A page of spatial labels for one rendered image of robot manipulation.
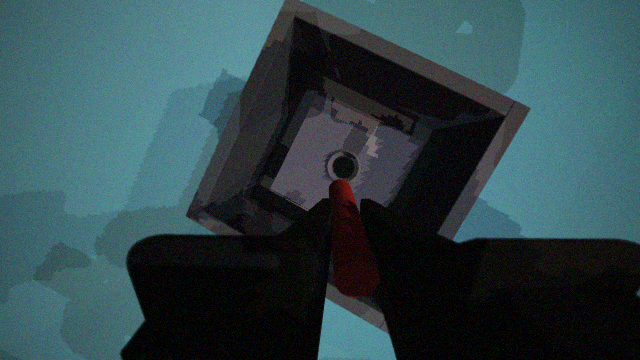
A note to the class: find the dark grey open box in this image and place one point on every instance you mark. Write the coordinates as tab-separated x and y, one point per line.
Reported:
466	127

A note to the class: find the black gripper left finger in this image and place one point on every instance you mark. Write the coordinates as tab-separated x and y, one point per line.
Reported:
286	274

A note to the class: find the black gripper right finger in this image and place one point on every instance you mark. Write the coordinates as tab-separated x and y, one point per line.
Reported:
434	292

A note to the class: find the red peg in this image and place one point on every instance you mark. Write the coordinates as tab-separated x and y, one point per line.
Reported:
355	270

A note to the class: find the grey square plate with hole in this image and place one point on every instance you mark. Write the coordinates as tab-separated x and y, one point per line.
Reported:
332	130

